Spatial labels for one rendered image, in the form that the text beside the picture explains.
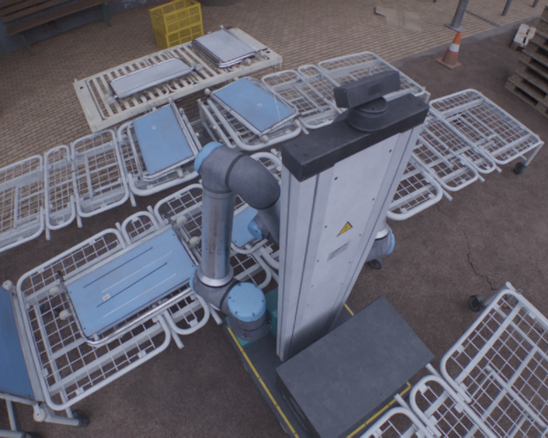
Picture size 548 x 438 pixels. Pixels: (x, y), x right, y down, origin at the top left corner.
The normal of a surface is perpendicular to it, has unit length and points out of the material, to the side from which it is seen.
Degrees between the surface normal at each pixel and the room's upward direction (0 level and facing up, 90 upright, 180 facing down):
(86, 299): 5
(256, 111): 5
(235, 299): 5
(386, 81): 61
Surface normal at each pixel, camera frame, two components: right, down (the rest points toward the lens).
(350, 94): 0.48, 0.32
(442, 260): 0.00, -0.58
